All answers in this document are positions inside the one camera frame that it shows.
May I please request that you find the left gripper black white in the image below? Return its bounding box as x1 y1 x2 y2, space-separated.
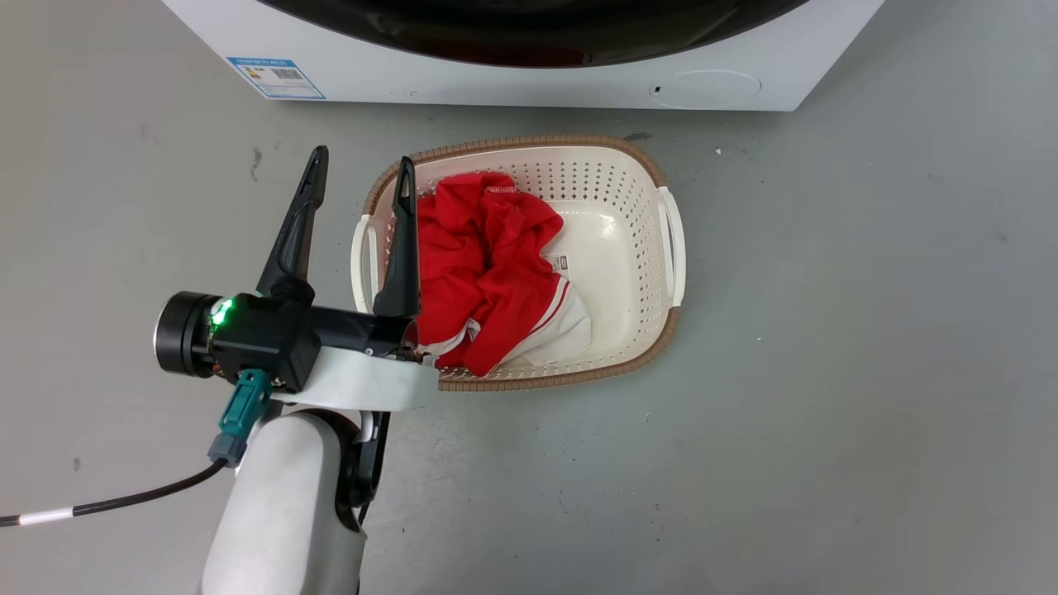
153 146 441 413

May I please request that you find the white washing machine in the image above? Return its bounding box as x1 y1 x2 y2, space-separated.
161 0 886 112

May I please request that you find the dark glass washing machine door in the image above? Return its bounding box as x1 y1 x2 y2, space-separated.
256 0 812 69

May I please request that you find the red and white garment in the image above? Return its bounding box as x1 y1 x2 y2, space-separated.
404 171 594 378

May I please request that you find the blue energy label sticker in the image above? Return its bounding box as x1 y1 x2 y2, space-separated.
226 56 326 101

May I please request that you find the cream laundry basket brown rim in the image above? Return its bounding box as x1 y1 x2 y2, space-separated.
350 135 687 393

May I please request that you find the round white filter cover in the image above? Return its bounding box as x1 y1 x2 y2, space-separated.
648 69 762 110

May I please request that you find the black cable with teal connector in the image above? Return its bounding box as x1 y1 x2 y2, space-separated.
0 369 274 528

